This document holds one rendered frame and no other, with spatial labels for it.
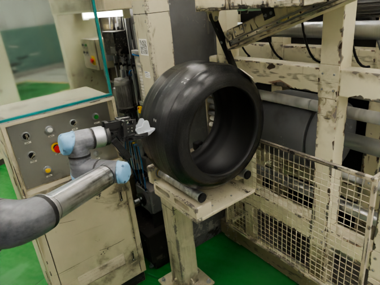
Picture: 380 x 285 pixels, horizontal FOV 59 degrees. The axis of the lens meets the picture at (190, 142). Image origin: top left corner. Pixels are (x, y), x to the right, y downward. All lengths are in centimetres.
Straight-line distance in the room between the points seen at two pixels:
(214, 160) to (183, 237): 56
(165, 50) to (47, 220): 101
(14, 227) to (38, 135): 96
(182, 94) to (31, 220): 70
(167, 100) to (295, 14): 61
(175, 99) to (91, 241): 108
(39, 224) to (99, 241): 122
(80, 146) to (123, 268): 123
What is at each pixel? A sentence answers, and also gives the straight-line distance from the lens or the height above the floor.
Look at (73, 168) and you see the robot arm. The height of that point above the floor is 120.
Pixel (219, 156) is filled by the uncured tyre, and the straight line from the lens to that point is 173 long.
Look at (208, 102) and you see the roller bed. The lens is 199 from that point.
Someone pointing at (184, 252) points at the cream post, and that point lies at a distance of 212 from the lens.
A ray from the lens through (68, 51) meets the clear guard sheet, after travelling 173.
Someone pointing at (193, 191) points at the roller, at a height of 92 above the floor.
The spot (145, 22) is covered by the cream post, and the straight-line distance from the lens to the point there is 159.
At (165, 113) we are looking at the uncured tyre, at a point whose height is 131.
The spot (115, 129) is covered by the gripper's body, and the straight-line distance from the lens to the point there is 124.
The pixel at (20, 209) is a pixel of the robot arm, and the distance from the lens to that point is 87.
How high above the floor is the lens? 169
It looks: 23 degrees down
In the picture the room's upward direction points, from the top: 6 degrees counter-clockwise
